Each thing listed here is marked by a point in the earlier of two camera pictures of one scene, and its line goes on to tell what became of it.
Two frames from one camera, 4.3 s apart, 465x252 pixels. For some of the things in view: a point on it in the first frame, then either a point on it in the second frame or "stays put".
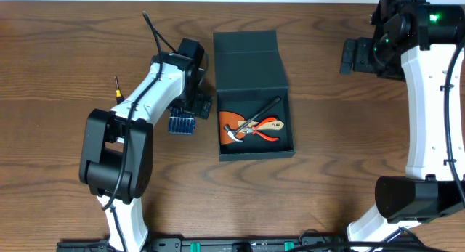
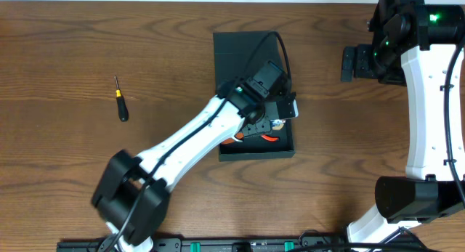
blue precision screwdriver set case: x=182 y=122 -> x=288 y=109
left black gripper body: x=200 y=105 -> x=259 y=127
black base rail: x=316 y=243 stays put
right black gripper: x=363 y=62 stays put
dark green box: x=251 y=74 stays put
